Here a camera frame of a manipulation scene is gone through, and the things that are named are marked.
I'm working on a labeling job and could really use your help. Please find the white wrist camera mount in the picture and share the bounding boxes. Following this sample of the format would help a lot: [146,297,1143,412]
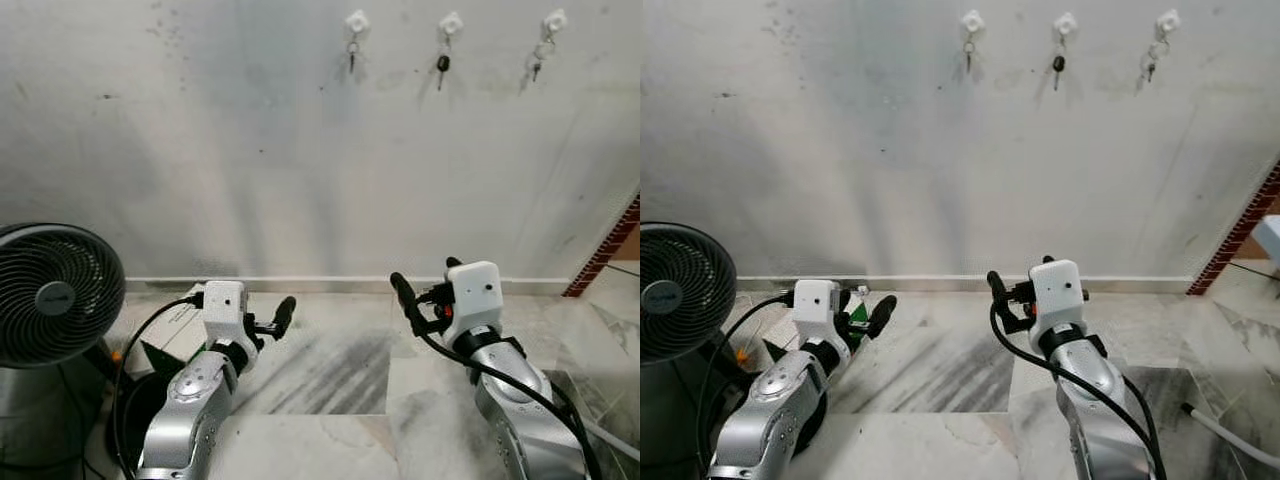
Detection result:
[445,261,504,346]
[200,280,250,351]
[793,279,844,349]
[1028,259,1089,346]

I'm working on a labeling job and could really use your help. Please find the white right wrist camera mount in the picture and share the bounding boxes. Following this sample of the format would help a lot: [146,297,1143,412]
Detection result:
[445,261,504,346]
[1028,259,1089,346]

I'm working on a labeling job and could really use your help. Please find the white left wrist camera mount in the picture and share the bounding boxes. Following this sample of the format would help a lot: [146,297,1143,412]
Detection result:
[200,280,250,351]
[793,279,844,349]

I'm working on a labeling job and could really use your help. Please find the silver keys on ring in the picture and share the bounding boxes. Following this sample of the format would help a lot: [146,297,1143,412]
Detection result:
[528,36,557,85]
[1142,36,1171,85]

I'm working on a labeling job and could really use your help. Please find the white table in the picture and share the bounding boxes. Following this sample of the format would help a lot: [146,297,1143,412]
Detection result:
[1255,213,1280,267]

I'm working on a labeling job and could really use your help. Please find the white cardboard box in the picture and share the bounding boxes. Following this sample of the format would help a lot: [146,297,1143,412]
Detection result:
[130,300,211,376]

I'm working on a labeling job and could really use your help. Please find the black round fan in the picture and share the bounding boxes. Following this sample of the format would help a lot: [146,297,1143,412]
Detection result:
[0,222,127,369]
[640,222,738,366]

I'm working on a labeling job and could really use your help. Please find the white pipe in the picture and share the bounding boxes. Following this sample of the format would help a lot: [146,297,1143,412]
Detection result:
[575,415,641,463]
[1180,402,1280,471]

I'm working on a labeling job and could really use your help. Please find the black left camera cable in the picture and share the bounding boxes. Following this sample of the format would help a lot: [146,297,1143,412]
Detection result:
[112,290,207,477]
[695,290,799,473]

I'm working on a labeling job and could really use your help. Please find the white baseboard strip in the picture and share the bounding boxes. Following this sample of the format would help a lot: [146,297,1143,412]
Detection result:
[735,275,1196,295]
[125,276,571,296]

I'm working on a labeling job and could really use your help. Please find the red brick wall trim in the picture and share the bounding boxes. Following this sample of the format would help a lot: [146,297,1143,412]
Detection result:
[1187,160,1280,297]
[562,190,641,299]

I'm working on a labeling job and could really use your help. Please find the dark grey stand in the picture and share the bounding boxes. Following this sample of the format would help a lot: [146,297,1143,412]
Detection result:
[640,358,726,480]
[0,360,113,471]

